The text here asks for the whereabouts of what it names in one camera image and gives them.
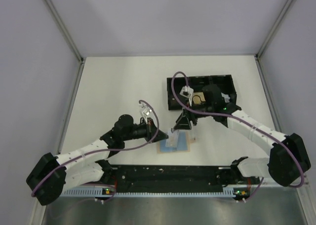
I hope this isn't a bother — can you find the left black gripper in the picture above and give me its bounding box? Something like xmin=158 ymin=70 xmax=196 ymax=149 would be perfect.
xmin=123 ymin=117 xmax=168 ymax=143

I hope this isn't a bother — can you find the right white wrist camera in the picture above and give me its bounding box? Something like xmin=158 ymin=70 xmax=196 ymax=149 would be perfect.
xmin=180 ymin=86 xmax=194 ymax=106

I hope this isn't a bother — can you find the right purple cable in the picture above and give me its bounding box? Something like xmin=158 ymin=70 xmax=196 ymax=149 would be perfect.
xmin=172 ymin=71 xmax=305 ymax=202

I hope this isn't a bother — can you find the purple cable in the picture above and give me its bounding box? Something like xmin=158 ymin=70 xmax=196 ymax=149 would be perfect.
xmin=31 ymin=100 xmax=160 ymax=206
xmin=172 ymin=71 xmax=305 ymax=202

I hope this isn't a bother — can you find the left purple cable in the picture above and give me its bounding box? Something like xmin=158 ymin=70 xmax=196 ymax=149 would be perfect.
xmin=31 ymin=100 xmax=160 ymax=206

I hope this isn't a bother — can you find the silver card in tray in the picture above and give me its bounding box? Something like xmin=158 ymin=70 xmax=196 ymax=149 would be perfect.
xmin=221 ymin=93 xmax=230 ymax=103

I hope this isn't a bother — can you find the aluminium frame post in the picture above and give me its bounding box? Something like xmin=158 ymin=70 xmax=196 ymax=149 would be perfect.
xmin=254 ymin=0 xmax=296 ymax=131
xmin=42 ymin=0 xmax=85 ymax=154

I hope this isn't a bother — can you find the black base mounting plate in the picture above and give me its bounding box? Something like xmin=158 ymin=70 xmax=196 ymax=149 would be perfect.
xmin=90 ymin=162 xmax=260 ymax=193

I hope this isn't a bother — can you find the light blue card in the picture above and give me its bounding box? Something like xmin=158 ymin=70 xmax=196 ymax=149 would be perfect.
xmin=158 ymin=132 xmax=189 ymax=153

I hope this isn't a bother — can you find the right aluminium frame post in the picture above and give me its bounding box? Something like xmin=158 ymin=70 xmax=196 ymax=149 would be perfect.
xmin=254 ymin=0 xmax=296 ymax=131

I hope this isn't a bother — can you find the gold cards stack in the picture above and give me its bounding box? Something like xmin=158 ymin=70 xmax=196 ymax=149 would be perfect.
xmin=193 ymin=92 xmax=205 ymax=104

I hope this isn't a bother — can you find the black three-compartment tray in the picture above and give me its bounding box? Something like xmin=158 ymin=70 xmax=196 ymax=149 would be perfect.
xmin=166 ymin=74 xmax=237 ymax=111

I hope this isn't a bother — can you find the left aluminium frame post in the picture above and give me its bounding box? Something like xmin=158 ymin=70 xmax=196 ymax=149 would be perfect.
xmin=42 ymin=0 xmax=85 ymax=154

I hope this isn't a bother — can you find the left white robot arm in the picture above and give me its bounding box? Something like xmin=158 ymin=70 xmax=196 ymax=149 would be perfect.
xmin=26 ymin=115 xmax=168 ymax=206

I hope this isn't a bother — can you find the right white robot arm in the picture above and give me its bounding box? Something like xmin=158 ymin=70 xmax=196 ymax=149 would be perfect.
xmin=171 ymin=85 xmax=311 ymax=188

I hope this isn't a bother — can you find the clear silver card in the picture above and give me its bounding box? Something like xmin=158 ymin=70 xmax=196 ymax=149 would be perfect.
xmin=166 ymin=128 xmax=180 ymax=148

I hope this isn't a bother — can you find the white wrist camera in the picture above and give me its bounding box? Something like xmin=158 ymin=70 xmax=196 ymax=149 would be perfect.
xmin=180 ymin=86 xmax=194 ymax=106
xmin=139 ymin=103 xmax=152 ymax=119

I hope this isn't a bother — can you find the steel sheet front panel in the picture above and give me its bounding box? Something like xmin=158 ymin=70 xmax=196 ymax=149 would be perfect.
xmin=42 ymin=188 xmax=308 ymax=225

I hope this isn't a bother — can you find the beige card holder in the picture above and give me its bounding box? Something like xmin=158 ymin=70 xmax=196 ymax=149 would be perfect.
xmin=157 ymin=129 xmax=197 ymax=154

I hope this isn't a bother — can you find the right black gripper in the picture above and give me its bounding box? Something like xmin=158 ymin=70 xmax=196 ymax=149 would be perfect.
xmin=174 ymin=99 xmax=214 ymax=130

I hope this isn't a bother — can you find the grey slotted cable duct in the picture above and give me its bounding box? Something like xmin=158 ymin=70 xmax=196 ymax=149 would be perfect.
xmin=60 ymin=187 xmax=248 ymax=198

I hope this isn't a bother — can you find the aluminium front rail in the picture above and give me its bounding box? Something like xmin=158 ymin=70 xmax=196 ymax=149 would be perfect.
xmin=39 ymin=167 xmax=309 ymax=186

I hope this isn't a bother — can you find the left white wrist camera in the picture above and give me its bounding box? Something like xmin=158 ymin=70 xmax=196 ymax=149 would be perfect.
xmin=139 ymin=103 xmax=152 ymax=119

